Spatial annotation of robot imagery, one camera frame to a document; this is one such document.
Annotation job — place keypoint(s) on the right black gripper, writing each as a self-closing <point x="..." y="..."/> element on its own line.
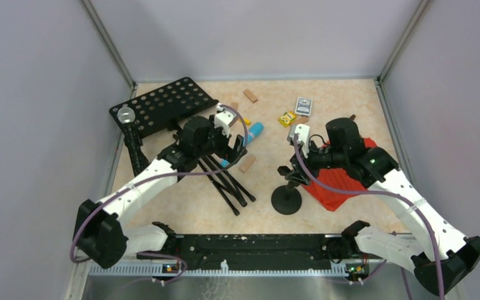
<point x="307" y="162"/>

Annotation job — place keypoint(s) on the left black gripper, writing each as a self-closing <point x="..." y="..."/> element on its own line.
<point x="227" y="152"/>

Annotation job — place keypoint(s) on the black round-base microphone stand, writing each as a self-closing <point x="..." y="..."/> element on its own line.
<point x="286" y="199"/>

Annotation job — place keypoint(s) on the blue toy microphone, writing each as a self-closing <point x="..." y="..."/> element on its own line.
<point x="253" y="133"/>

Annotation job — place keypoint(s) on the red sheet music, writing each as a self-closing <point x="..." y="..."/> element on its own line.
<point x="335" y="178"/>

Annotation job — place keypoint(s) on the black music stand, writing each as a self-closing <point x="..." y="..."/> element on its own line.
<point x="168" y="107"/>

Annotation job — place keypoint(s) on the black silver-head microphone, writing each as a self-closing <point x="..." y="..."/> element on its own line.
<point x="132" y="140"/>

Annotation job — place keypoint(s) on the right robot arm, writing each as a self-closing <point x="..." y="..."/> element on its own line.
<point x="439" y="255"/>

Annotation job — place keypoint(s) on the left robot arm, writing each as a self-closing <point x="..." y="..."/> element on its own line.
<point x="100" y="225"/>

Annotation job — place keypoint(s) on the light wooden block front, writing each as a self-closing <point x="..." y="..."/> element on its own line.
<point x="247" y="163"/>

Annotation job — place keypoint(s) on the wooden block near card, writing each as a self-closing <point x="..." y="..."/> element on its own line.
<point x="301" y="120"/>

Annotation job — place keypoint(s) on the yellow toy block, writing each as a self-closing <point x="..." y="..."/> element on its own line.
<point x="287" y="118"/>

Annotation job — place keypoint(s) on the blue playing card box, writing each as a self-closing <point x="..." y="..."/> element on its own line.
<point x="303" y="106"/>

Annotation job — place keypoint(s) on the light wooden block back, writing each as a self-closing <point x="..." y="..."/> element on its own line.
<point x="250" y="95"/>

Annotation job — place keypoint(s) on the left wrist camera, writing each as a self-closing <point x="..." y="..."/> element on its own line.
<point x="223" y="119"/>

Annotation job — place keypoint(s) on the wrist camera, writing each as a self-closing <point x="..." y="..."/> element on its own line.
<point x="223" y="119"/>
<point x="299" y="135"/>

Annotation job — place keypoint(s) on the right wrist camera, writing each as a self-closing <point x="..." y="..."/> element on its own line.
<point x="299" y="135"/>

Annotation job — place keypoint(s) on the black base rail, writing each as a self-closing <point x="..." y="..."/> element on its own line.
<point x="266" y="252"/>

